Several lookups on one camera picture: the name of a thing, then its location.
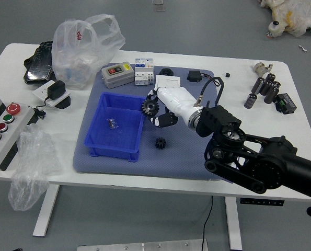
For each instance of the black plastic tray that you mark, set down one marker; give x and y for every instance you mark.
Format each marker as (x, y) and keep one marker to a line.
(39, 68)

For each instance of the black table control panel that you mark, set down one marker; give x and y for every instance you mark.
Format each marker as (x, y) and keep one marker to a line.
(262, 202)

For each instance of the grey push-button switch box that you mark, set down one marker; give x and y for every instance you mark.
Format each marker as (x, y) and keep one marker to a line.
(117, 75)

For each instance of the black round knob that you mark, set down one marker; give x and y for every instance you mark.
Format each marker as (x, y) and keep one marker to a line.
(166, 72)

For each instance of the clear floor plate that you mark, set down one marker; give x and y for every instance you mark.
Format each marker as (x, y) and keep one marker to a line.
(159, 6)

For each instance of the white and silver connector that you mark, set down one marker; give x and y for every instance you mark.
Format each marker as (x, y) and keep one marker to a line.
(259, 68)

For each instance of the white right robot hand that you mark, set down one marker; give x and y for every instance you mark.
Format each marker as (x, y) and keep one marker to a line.
(176, 100)

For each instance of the black block under socket plate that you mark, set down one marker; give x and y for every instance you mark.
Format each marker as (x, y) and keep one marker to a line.
(65, 104)

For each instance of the small black gear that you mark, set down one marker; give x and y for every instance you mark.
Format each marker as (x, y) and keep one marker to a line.
(161, 143)

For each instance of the white circuit breaker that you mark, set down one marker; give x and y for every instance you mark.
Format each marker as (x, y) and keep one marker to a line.
(144, 72)

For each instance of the black cylindrical capacitor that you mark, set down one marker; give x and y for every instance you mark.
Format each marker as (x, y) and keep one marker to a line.
(250, 101)
(257, 85)
(266, 88)
(271, 95)
(270, 77)
(276, 84)

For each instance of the black module with green terminal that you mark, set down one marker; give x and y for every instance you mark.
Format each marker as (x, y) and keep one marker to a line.
(286, 103)

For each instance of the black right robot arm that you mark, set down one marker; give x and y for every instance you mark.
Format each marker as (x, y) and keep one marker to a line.
(275, 162)

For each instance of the translucent white plastic bag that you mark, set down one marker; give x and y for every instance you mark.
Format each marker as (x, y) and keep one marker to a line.
(79, 60)

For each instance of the plastic-wrapped yellow white bundle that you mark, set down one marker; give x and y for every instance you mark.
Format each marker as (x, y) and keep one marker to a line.
(299, 18)

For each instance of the big black gear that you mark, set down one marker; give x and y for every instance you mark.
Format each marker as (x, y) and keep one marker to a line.
(148, 107)

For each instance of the white right table leg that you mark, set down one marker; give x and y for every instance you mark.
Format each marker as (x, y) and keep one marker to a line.
(233, 225)

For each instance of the clear bubble wrap bag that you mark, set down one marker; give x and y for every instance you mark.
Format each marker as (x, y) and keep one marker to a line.
(32, 167)

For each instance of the grey control box coloured buttons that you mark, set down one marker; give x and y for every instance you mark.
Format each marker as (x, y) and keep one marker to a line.
(3, 130)

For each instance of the black power adapter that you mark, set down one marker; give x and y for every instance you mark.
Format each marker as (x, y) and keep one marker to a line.
(56, 90)

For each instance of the grey metal plate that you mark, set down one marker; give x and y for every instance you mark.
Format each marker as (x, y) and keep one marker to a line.
(142, 245)

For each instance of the blue-grey mat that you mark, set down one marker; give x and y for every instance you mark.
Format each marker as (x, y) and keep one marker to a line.
(171, 162)

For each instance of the white table leg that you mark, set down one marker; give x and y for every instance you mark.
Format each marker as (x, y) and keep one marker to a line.
(46, 209)
(233, 225)

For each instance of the white left table leg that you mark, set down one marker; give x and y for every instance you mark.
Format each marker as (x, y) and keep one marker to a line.
(46, 209)

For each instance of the small clear screw bag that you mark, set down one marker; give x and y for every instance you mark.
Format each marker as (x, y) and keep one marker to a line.
(112, 123)

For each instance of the blue plastic box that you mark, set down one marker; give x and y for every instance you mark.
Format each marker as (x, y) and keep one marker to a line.
(113, 141)

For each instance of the white wall switch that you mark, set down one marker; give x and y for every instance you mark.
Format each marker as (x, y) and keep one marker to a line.
(168, 81)

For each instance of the white paper scrap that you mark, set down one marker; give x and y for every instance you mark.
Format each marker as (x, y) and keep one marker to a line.
(303, 48)

